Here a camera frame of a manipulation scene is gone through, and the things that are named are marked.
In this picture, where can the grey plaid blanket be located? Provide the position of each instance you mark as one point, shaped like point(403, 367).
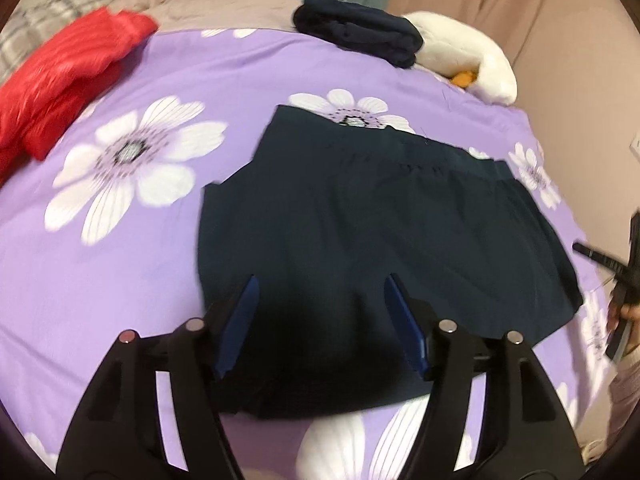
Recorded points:
point(40, 25)

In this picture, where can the person's right hand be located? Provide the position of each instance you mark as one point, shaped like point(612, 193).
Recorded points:
point(614, 317)

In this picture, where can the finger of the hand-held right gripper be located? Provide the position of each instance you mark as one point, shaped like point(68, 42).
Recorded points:
point(600, 255)

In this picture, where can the folded dark navy cloth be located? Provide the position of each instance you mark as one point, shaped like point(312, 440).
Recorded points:
point(360, 27)

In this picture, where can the purple floral bedsheet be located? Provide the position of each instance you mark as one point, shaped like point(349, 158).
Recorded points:
point(150, 270)

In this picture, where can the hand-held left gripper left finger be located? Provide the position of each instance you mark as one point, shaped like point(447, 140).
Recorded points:
point(239, 330)

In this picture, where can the dark navy pants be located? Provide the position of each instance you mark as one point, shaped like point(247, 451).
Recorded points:
point(350, 210)

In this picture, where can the red garment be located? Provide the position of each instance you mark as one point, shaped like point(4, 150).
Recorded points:
point(60, 75)

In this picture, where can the beige blanket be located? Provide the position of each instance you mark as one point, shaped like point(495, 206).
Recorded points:
point(215, 10)

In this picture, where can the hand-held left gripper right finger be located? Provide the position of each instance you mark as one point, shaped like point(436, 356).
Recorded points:
point(406, 330)

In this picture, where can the white plush toy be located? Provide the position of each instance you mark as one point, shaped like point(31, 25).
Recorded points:
point(495, 70)

